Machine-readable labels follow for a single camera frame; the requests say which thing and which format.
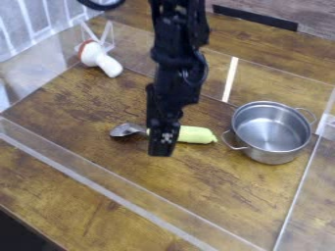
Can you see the white toy mushroom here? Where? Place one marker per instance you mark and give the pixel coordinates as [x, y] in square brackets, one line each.
[94, 57]

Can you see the black strip on table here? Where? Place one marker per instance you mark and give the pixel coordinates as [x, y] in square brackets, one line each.
[257, 18]

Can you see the stainless steel pot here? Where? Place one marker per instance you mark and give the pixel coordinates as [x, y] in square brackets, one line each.
[270, 131]

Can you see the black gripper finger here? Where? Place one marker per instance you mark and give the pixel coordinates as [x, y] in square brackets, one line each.
[151, 106]
[163, 137]

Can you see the clear acrylic stand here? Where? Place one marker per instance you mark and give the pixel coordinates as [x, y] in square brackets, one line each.
[103, 37]

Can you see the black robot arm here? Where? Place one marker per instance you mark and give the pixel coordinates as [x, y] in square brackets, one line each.
[182, 32]

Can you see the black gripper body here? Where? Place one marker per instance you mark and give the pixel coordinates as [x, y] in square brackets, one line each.
[178, 86]

